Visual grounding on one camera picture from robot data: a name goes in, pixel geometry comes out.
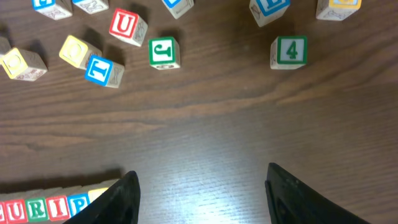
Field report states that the yellow G block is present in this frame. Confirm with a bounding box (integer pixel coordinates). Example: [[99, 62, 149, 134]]
[[316, 0, 362, 21]]

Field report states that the yellow S block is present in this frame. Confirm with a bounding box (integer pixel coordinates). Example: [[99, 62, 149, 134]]
[[88, 179, 118, 203]]

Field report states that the yellow O block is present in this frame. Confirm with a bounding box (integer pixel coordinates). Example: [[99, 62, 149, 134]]
[[59, 35, 102, 70]]

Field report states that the yellow block centre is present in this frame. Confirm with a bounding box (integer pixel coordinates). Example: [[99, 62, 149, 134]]
[[1, 47, 48, 82]]

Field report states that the red E block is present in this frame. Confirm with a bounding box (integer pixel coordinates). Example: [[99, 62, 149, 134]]
[[0, 194, 9, 224]]

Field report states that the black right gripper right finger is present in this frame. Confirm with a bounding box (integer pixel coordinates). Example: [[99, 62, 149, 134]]
[[265, 162, 369, 224]]

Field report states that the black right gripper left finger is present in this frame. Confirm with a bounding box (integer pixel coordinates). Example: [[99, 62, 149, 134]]
[[64, 170, 141, 224]]

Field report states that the blue L block right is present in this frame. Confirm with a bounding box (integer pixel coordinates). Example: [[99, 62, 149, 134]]
[[249, 0, 290, 27]]

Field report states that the blue T block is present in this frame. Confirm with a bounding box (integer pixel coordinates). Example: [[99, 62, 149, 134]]
[[85, 55, 125, 88]]

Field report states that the green J block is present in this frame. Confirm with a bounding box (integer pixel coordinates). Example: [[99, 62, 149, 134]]
[[148, 36, 181, 70]]

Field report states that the green 4 block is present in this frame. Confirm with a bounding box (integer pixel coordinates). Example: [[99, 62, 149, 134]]
[[270, 35, 308, 70]]

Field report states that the blue L block centre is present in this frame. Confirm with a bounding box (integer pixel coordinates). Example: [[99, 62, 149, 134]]
[[0, 37, 11, 57]]

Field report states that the blue D block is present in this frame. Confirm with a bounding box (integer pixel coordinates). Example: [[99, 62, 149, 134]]
[[72, 0, 109, 14]]

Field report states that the blue 2 block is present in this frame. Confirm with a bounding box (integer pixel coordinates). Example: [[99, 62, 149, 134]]
[[32, 0, 73, 21]]

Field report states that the blue P block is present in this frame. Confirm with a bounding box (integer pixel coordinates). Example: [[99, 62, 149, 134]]
[[67, 184, 98, 217]]

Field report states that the green R block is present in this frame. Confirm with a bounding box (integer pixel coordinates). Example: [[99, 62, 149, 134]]
[[25, 187, 62, 223]]

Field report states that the red u block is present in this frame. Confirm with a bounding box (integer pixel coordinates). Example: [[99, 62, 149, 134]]
[[1, 189, 42, 223], [109, 8, 148, 47]]

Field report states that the blue 5 block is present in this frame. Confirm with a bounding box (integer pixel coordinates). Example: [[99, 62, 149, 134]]
[[162, 0, 194, 19]]

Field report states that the blue l block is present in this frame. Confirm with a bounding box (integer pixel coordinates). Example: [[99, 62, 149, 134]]
[[0, 37, 11, 57], [249, 0, 290, 27]]

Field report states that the red I block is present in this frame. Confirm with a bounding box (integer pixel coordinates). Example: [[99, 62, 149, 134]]
[[45, 185, 82, 222]]

